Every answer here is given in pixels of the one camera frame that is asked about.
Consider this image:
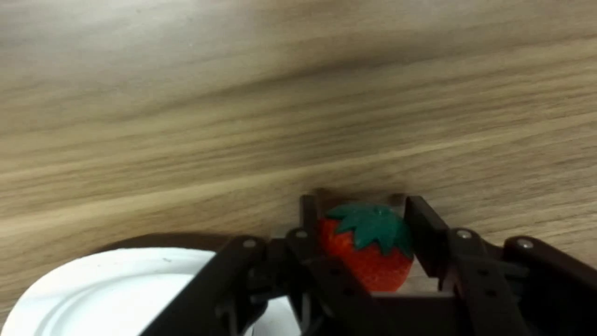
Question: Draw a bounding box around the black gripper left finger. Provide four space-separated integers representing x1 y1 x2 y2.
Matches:
139 193 374 336

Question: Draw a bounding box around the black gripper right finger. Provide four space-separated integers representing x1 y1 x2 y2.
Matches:
402 195 597 336

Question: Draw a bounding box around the orange green ball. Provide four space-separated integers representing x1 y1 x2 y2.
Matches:
316 202 415 295

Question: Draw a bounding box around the white paper plate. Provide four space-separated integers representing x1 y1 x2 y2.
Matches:
0 247 300 336

